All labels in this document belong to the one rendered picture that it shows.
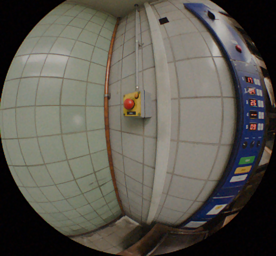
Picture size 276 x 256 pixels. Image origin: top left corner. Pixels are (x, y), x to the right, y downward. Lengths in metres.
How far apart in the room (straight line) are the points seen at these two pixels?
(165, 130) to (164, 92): 0.13
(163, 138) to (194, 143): 0.11
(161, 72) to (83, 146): 0.56
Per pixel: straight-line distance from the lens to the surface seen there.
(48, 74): 0.56
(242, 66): 0.37
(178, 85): 0.31
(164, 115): 0.29
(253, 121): 0.35
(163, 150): 0.32
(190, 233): 0.70
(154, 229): 0.86
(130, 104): 0.27
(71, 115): 0.51
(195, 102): 0.30
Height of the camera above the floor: 1.42
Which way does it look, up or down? 3 degrees down
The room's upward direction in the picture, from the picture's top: 1 degrees counter-clockwise
